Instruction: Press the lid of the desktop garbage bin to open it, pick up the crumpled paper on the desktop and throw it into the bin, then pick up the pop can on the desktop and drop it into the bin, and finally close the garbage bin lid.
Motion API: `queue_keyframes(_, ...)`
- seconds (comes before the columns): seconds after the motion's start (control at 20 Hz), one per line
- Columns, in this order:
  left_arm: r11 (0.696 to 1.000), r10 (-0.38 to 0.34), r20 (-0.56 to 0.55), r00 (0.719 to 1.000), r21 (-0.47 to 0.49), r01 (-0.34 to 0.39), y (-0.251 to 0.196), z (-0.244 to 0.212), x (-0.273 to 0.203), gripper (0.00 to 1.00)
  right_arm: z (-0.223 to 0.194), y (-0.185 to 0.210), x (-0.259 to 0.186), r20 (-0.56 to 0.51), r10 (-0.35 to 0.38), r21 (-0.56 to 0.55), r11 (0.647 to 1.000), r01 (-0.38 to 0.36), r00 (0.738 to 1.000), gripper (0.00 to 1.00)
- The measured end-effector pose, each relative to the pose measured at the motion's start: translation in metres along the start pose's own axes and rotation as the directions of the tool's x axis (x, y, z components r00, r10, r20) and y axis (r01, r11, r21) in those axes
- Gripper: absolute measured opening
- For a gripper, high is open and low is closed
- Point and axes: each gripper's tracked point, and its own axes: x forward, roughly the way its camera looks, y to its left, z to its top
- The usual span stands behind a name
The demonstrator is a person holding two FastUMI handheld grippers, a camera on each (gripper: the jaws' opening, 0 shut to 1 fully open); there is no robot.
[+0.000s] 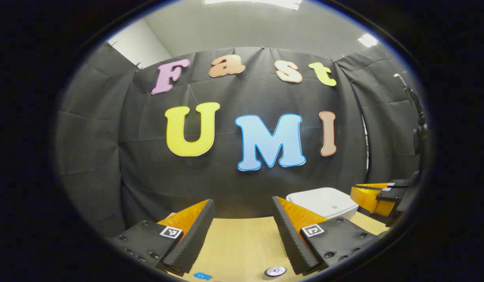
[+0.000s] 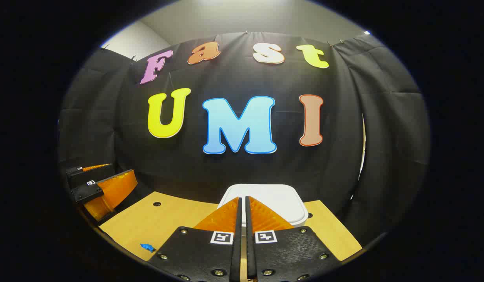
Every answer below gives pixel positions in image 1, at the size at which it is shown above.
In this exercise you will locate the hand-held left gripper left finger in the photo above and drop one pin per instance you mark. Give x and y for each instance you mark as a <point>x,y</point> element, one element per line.
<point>194,239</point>

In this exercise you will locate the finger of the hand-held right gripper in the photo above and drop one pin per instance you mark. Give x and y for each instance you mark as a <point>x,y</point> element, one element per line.
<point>379,185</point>
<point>373,200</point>

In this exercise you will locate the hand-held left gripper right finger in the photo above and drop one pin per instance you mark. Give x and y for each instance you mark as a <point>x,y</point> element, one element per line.
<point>287,239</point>

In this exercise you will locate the pop can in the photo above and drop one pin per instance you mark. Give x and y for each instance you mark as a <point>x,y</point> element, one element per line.
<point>275,271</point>

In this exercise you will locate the blue paper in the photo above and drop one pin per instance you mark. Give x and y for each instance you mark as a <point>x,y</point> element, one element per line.
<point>202,276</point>

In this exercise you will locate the white desktop garbage bin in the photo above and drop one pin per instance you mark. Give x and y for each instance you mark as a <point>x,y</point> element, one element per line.
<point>324,201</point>

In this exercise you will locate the wooden desktop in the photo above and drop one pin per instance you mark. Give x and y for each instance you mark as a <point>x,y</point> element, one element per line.
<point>242,246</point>

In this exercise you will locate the black backdrop cloth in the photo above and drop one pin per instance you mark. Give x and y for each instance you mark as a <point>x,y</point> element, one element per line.
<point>245,188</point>

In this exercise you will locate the ceiling light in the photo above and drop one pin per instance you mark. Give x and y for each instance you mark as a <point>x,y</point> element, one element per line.
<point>261,3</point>
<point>368,40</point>

